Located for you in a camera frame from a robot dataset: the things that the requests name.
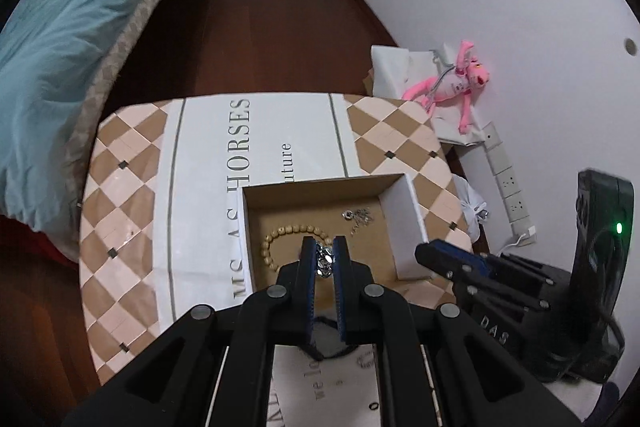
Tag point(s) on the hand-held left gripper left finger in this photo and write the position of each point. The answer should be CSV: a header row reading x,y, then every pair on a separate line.
x,y
308,279

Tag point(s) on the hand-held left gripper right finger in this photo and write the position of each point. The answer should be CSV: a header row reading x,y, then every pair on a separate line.
x,y
342,287

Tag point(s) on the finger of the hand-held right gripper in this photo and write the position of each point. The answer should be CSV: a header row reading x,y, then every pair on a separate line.
x,y
442,259
500,299

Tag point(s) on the shallow cardboard box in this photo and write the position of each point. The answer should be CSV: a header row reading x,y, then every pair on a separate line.
x,y
360,252

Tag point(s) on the white plastic bag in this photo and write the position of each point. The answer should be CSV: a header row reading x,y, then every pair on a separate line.
x,y
470,202

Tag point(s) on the white power strip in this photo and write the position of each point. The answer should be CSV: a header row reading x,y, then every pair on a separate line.
x,y
510,182

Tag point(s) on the checkered printed tablecloth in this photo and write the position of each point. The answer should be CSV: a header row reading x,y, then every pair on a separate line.
x,y
200,187

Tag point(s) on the pink plush toy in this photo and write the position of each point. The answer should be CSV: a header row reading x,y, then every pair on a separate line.
x,y
457,84

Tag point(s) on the white paper bag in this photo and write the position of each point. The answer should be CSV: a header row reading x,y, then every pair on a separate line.
x,y
395,67

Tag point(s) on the red cloth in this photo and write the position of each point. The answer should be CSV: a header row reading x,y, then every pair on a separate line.
x,y
35,237

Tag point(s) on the beige woven mattress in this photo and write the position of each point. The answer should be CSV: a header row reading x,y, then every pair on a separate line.
x,y
112,62

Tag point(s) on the light blue fuzzy blanket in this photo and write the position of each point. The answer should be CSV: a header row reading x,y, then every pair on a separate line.
x,y
65,57

